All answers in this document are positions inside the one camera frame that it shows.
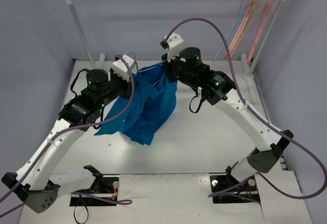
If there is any purple cable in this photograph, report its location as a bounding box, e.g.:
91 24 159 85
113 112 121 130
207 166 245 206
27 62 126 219
165 17 327 200
0 54 136 216

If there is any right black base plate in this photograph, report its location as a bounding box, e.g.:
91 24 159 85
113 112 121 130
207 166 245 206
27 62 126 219
209 175 261 204

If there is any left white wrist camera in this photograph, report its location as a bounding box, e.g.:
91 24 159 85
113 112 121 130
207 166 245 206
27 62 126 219
111 55 137 82

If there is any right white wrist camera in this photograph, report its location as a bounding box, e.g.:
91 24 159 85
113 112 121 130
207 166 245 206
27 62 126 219
160 32 185 62

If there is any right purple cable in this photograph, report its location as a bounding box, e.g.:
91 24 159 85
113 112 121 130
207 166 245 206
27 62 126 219
165 17 327 200

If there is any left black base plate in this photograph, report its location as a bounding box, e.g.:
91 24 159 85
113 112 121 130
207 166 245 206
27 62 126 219
69 175 119 207

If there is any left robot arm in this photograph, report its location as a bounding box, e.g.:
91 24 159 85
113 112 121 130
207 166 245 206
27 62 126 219
1 68 135 213

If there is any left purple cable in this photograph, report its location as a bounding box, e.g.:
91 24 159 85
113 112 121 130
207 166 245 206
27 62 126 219
0 54 136 216

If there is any thin black cable loop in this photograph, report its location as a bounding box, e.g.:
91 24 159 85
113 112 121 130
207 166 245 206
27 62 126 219
74 193 90 222

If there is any blue t shirt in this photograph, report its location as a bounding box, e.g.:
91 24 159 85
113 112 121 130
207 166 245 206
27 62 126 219
95 63 177 145

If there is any pink hanger bundle left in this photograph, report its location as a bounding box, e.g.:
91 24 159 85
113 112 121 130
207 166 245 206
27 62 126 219
226 0 262 57

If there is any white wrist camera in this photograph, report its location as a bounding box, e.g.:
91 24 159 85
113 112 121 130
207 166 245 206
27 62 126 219
111 55 137 82
160 32 185 62

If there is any pink hanger right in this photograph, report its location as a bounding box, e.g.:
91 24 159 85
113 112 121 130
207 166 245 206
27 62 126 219
246 0 276 64

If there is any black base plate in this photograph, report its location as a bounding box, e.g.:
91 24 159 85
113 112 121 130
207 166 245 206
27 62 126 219
209 175 261 204
69 175 119 207

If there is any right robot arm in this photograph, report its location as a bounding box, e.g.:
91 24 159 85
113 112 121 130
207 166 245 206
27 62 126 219
161 47 294 189

